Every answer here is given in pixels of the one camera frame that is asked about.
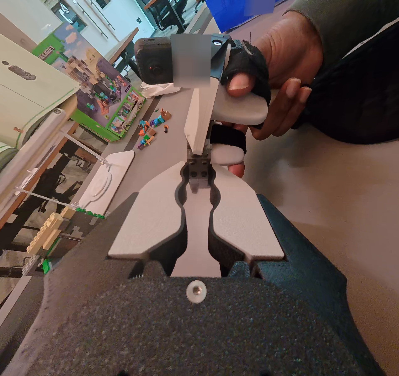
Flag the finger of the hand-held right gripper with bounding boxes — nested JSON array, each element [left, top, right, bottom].
[[183, 78, 221, 156]]

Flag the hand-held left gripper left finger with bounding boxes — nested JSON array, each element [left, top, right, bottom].
[[107, 161, 189, 260]]

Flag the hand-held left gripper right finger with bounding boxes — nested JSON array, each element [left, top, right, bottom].
[[208, 164, 285, 262]]

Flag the grey brick assembly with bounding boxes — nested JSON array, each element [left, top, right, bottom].
[[187, 148, 211, 194]]

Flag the grey desk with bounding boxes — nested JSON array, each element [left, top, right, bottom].
[[0, 8, 399, 372]]

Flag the person's right hand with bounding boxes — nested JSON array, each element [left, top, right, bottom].
[[226, 11, 324, 178]]

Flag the white crumpled paper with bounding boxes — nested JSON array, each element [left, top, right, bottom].
[[140, 81, 181, 99]]

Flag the black office chair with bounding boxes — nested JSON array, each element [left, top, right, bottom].
[[156, 0, 187, 31]]

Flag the white book stand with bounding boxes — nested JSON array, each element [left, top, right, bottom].
[[0, 106, 135, 217]]

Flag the green toy set box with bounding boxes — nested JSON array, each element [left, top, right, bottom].
[[31, 23, 147, 143]]

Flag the blue plastic storage bin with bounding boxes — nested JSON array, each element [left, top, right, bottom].
[[203, 0, 317, 33]]

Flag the toy brick building model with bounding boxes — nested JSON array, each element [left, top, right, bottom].
[[23, 208, 106, 275]]

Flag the long wooden table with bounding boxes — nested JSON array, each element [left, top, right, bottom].
[[0, 120, 78, 230]]

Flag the instruction booklet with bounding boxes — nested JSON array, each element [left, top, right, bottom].
[[0, 33, 81, 147]]

